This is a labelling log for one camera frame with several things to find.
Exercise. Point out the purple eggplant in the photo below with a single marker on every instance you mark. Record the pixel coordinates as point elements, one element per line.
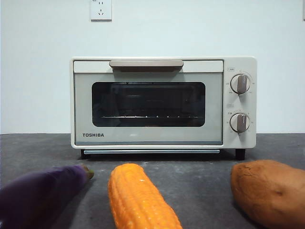
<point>40,195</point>

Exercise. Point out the oven timer knob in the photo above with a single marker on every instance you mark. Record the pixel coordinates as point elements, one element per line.
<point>240,122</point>

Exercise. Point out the oven temperature knob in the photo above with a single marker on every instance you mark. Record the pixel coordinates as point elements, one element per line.
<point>240,84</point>

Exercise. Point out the cream Toshiba toaster oven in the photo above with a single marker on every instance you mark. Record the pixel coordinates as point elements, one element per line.
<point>253,105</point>

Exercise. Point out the yellow corn cob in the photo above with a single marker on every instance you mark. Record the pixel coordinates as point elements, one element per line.
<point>138,198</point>

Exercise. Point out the brown sweet potato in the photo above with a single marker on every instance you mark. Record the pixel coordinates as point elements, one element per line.
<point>269,190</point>

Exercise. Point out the white wall socket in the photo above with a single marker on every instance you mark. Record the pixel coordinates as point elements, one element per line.
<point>101,10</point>

